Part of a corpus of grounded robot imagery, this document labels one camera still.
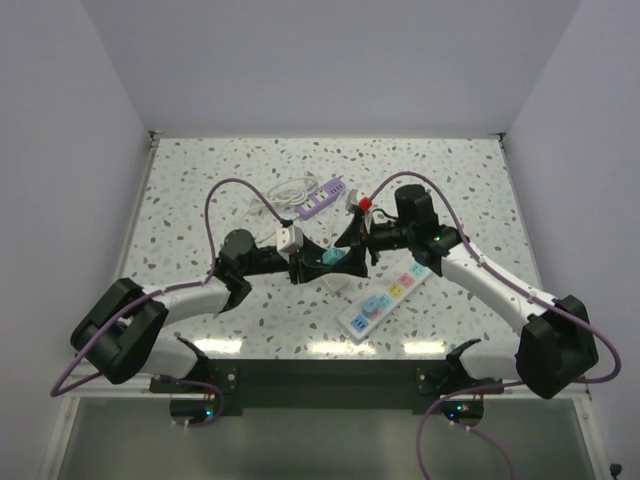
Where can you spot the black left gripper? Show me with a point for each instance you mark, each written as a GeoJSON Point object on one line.
{"type": "Point", "coordinates": [311, 253]}

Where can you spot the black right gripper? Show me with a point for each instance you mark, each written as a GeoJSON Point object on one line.
{"type": "Point", "coordinates": [356, 256]}

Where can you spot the teal plug adapter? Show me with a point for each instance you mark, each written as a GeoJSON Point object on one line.
{"type": "Point", "coordinates": [332, 256]}

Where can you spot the white charger block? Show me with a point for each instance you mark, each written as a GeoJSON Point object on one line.
{"type": "Point", "coordinates": [335, 283]}

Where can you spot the light blue plug adapter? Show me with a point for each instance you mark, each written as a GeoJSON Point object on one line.
{"type": "Point", "coordinates": [373, 306]}

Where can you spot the white multicolour power strip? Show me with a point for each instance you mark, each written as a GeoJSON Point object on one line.
{"type": "Point", "coordinates": [384, 294]}

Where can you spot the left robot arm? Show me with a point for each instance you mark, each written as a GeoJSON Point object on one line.
{"type": "Point", "coordinates": [119, 334]}

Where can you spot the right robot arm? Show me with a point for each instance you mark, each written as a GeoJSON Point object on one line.
{"type": "Point", "coordinates": [553, 347]}

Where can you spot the purple power strip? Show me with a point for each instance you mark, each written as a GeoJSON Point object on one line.
{"type": "Point", "coordinates": [321, 199]}

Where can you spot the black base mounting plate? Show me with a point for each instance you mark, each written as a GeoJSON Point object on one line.
{"type": "Point", "coordinates": [316, 384]}

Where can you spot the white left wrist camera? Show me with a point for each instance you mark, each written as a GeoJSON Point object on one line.
{"type": "Point", "coordinates": [289, 239]}

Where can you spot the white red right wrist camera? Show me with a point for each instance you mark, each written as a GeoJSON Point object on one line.
{"type": "Point", "coordinates": [360, 206]}

